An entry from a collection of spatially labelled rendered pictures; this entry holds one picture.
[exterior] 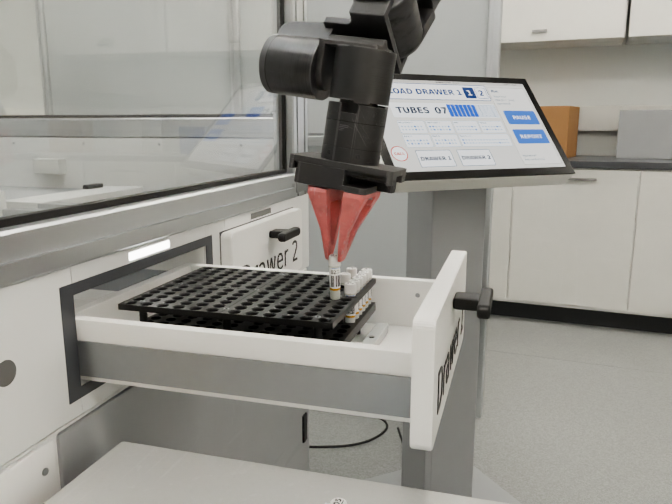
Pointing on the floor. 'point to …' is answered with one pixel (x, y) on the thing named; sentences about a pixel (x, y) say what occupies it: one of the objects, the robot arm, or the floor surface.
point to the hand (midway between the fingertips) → (336, 252)
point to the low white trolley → (224, 482)
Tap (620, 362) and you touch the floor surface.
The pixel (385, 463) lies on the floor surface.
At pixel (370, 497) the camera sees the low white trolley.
